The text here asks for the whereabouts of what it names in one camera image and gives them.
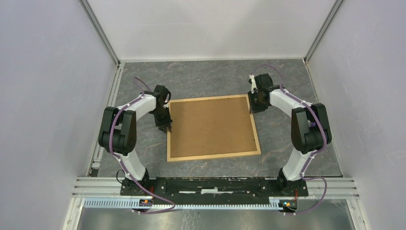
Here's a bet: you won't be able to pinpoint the white slotted cable duct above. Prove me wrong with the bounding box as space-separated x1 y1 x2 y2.
83 198 297 211

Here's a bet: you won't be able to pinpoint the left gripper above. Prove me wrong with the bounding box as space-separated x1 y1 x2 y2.
151 106 172 134

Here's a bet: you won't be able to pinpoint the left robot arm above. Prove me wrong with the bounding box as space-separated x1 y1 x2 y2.
98 85 172 195

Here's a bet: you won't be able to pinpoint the brown backing board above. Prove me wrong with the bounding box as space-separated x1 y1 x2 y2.
169 97 258 159

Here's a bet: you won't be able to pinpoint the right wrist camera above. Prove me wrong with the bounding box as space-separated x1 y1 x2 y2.
248 74 258 94

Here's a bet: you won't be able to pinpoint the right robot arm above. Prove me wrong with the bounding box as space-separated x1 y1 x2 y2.
248 74 332 196

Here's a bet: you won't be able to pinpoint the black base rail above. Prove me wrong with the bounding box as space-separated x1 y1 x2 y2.
119 177 309 214

